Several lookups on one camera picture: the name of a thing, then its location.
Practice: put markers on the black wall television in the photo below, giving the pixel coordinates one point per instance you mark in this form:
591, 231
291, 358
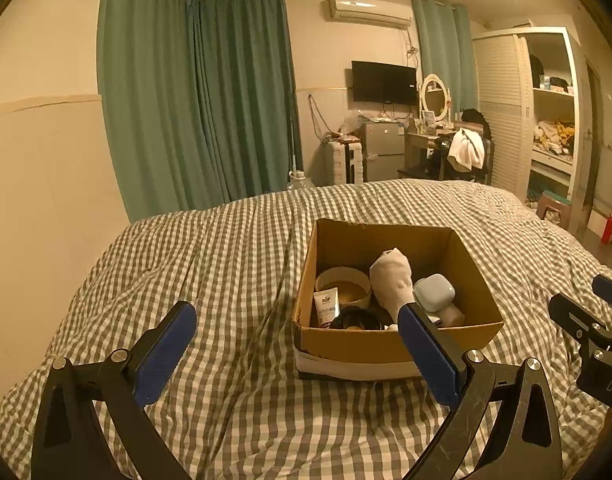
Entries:
383, 82

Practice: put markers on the white air conditioner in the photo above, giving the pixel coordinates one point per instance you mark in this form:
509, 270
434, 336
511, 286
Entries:
368, 10

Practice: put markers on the checkered blanket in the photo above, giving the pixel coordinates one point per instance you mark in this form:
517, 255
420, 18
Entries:
211, 260

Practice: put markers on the white wardrobe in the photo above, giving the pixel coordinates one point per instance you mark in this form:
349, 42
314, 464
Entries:
500, 110

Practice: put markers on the black chair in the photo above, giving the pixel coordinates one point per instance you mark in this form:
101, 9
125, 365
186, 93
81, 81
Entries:
487, 160

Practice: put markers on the white towel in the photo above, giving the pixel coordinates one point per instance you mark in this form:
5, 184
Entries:
464, 150

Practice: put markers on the white tape roll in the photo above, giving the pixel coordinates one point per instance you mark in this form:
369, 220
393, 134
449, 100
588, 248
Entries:
347, 299

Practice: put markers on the white sock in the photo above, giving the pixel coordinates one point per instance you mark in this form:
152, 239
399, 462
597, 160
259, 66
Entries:
390, 280

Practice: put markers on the small white tube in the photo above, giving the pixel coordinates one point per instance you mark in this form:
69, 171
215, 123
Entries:
327, 309

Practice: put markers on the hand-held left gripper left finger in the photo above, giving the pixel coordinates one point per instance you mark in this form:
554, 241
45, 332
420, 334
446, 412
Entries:
168, 350

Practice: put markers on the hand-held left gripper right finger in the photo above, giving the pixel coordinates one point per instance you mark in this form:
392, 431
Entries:
428, 355

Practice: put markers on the brown cardboard box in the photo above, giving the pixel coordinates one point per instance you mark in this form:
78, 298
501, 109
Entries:
375, 345

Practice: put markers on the white suitcase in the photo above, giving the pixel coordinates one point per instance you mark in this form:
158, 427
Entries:
345, 162

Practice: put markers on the black clothing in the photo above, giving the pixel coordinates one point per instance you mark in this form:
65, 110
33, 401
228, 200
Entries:
475, 117

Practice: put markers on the small photo frame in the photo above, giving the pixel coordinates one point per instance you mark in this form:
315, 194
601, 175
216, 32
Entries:
427, 117

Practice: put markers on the small grey fridge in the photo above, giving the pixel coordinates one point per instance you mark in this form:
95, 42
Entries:
383, 150

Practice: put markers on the green curtain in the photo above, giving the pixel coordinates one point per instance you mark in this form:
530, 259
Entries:
443, 45
246, 90
146, 95

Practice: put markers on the red fire extinguisher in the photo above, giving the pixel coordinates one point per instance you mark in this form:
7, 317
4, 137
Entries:
609, 229

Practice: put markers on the green-topped plastic stool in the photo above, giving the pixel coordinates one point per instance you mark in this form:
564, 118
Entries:
555, 201

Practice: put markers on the oval white-framed mirror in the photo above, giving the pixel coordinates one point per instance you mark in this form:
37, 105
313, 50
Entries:
434, 97

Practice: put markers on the black round item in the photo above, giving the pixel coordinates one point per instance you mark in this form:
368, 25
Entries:
340, 319

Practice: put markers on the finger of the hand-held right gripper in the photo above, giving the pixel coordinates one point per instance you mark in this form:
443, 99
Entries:
570, 316
611, 287

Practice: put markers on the pile of clothes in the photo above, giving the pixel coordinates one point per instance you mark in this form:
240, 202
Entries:
553, 132

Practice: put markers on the white vanity desk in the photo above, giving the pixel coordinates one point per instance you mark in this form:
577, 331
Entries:
418, 150

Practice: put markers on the light blue earbuds case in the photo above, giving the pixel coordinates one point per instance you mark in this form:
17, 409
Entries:
433, 292

